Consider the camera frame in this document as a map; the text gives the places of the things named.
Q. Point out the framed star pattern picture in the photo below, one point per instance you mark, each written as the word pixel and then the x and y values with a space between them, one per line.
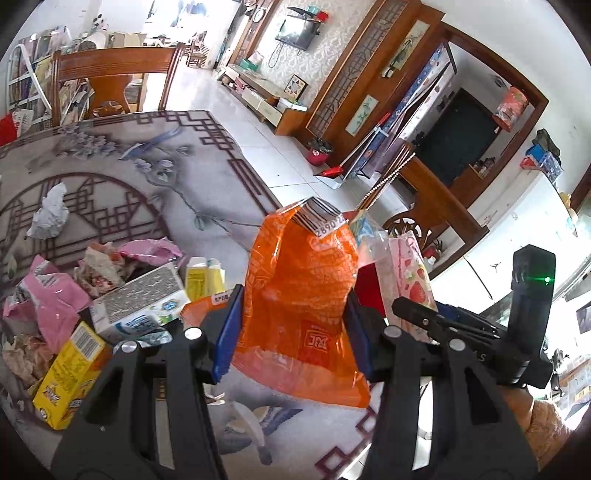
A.
pixel 295 86

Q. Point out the pink plastic wrapper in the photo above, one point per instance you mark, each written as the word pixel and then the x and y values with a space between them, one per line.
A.
pixel 147 249
pixel 51 304

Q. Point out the red cylindrical box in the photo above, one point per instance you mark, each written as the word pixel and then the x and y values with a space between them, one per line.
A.
pixel 512 108

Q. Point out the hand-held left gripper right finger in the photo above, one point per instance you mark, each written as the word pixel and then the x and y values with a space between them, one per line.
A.
pixel 358 337

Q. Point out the printed floral tablecloth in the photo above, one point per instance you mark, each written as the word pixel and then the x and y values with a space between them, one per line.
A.
pixel 194 184

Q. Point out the crumpled beige paper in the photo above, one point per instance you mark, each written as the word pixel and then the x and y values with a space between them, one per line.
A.
pixel 23 360

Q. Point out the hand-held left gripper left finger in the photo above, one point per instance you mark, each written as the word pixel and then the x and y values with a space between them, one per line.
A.
pixel 228 332

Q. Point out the wall television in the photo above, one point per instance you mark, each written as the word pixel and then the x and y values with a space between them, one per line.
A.
pixel 295 32

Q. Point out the wooden dining chair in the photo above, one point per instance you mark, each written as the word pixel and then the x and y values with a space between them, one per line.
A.
pixel 111 60

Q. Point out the carved wooden chair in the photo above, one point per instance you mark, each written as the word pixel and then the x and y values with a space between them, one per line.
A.
pixel 434 198

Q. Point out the white paper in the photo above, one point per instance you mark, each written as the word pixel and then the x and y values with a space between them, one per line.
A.
pixel 48 214

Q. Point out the red floor waste bin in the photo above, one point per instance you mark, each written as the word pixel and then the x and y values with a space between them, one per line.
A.
pixel 317 157

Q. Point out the torn blue white wrapper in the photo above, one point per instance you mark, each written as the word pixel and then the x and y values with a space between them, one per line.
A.
pixel 147 337

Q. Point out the strawberry print wrapper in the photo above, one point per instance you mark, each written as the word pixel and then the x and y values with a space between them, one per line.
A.
pixel 411 277

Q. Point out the large yellow carton box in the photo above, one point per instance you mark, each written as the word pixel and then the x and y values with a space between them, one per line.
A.
pixel 69 374

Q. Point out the low white tv cabinet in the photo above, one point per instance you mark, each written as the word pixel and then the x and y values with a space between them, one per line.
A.
pixel 258 92

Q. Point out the bookshelf with books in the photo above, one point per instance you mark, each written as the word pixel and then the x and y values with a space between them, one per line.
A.
pixel 23 69

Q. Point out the wooden lattice partition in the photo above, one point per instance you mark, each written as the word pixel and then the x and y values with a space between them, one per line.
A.
pixel 383 87

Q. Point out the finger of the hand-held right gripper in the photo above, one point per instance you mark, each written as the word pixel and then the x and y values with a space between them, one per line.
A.
pixel 461 314
pixel 415 313

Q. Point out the small yellow carton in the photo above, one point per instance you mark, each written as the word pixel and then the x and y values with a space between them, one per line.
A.
pixel 203 279

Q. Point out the white plastic bottle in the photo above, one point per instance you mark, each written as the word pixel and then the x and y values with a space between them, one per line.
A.
pixel 431 262

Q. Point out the red plastic basin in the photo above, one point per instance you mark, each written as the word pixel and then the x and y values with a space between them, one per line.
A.
pixel 369 286

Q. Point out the orange plastic wrapper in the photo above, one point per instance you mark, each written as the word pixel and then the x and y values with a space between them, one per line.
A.
pixel 295 286

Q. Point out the red dustpan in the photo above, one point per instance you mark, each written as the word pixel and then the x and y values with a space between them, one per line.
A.
pixel 330 171

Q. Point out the crumpled floral tissue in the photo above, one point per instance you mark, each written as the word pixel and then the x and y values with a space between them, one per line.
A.
pixel 99 270

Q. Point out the white milk carton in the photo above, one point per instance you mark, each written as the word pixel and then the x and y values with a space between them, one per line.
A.
pixel 138 300

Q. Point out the dark entrance door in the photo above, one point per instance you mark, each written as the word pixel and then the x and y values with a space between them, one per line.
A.
pixel 457 138

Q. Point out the small orange packet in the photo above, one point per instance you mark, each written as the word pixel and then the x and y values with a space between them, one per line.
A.
pixel 201 309

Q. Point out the blue printed board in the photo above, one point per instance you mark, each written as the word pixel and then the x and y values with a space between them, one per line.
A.
pixel 429 78

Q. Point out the blue cardboard box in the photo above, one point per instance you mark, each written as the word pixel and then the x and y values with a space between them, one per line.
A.
pixel 547 161

